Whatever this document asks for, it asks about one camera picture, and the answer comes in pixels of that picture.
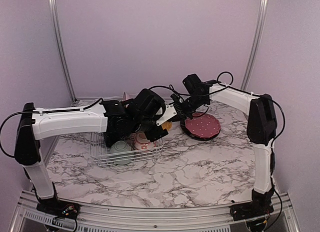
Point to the pale green bowl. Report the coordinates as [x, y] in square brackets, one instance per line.
[120, 153]

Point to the left aluminium frame post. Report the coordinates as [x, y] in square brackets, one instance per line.
[60, 48]

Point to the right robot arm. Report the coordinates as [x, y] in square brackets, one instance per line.
[261, 127]

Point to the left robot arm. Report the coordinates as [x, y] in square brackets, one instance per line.
[116, 120]

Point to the white wire dish rack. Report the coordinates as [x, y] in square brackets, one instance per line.
[104, 156]

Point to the maroon polka dot plate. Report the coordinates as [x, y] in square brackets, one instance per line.
[201, 119]

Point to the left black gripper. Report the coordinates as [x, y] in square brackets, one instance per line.
[156, 134]

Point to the red patterned white bowl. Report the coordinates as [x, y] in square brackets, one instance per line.
[140, 142]

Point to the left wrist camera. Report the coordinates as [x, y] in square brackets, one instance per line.
[148, 106]

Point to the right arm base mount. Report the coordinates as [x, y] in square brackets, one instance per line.
[249, 210]

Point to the black striped plate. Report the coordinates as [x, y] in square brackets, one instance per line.
[201, 132]

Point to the yellow polka dot plate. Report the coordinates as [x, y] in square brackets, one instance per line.
[167, 125]

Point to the right aluminium frame post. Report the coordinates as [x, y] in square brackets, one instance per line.
[260, 24]

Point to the aluminium frame post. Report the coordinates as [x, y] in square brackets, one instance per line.
[260, 24]
[60, 48]

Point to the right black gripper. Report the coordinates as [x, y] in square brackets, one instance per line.
[181, 110]

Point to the front aluminium rail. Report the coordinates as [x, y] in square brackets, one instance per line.
[93, 217]

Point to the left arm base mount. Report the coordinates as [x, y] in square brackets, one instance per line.
[59, 208]

